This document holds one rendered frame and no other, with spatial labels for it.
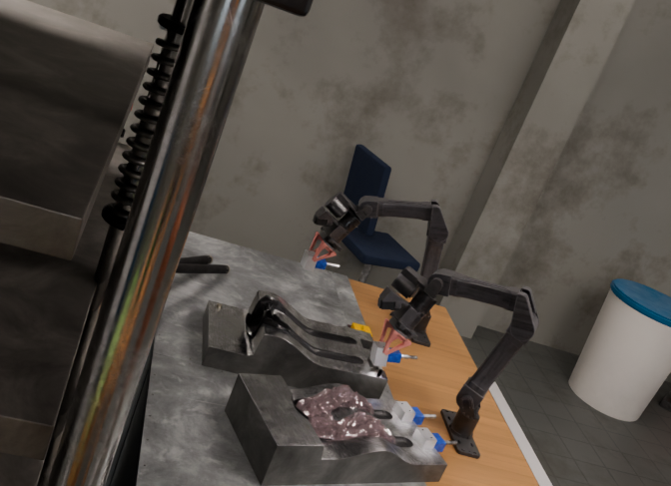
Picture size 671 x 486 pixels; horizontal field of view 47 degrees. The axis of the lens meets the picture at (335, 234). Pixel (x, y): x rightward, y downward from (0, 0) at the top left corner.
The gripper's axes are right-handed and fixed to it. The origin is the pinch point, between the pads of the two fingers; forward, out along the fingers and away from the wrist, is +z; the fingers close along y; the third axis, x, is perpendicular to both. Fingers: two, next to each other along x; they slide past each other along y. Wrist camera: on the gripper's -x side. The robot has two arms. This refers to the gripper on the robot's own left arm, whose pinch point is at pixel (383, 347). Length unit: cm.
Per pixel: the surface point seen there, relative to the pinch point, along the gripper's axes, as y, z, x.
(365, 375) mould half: 6.4, 8.0, -1.8
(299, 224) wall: -272, 16, 31
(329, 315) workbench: -43.7, 9.9, -1.9
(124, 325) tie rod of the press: 122, -7, -82
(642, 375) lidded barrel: -185, -47, 229
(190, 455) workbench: 43, 37, -39
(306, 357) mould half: 6.8, 13.5, -18.8
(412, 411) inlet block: 17.9, 5.9, 9.6
